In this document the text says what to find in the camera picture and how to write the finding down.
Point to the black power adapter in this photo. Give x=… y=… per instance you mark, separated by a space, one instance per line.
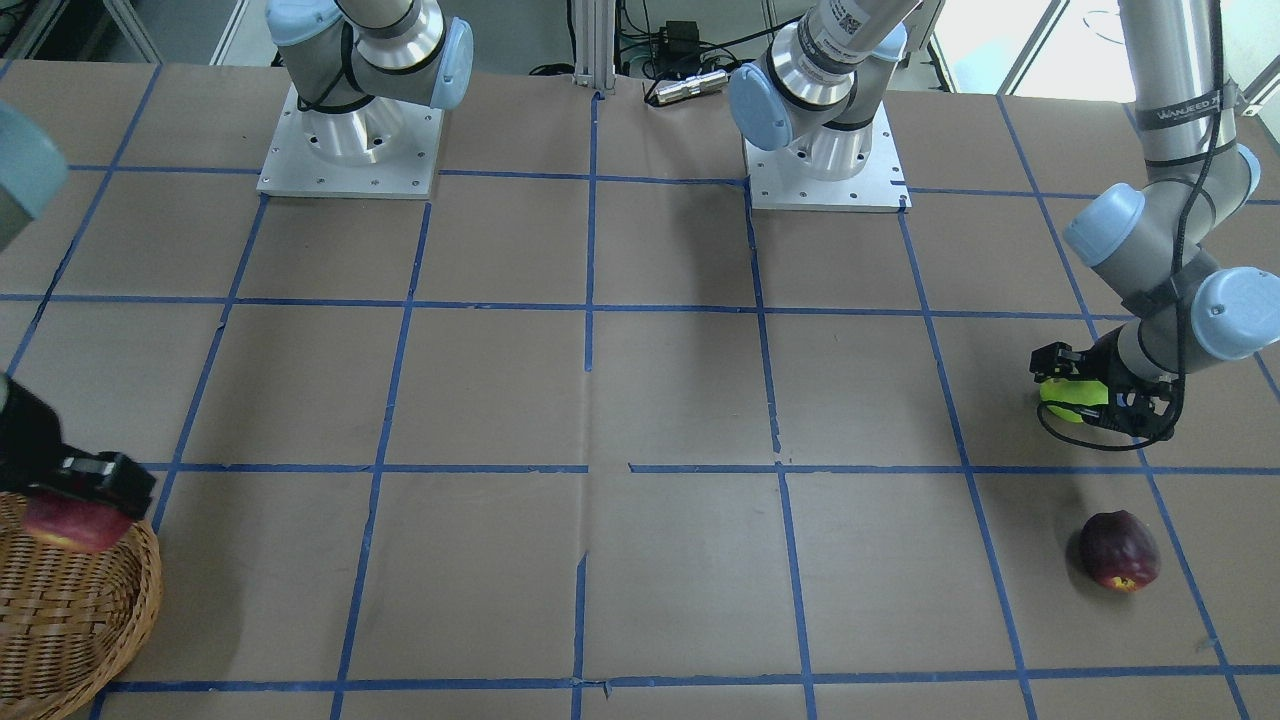
x=679 y=37

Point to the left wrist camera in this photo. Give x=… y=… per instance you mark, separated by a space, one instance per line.
x=1145 y=409

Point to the silver cylinder connector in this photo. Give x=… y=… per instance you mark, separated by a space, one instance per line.
x=665 y=93

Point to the green apple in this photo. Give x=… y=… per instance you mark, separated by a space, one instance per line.
x=1059 y=394

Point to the wicker basket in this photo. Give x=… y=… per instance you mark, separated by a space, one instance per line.
x=71 y=622

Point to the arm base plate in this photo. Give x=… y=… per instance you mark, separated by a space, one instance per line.
x=387 y=150
x=831 y=170

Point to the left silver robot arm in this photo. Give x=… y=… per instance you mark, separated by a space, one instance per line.
x=825 y=73

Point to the dark red apple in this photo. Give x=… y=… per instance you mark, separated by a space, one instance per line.
x=1117 y=551

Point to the aluminium frame post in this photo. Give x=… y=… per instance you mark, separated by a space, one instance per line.
x=593 y=36

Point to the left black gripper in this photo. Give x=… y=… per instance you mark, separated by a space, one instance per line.
x=1104 y=366

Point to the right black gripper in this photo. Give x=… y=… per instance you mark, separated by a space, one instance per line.
x=28 y=437

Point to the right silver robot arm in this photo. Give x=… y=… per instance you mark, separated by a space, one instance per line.
x=341 y=55

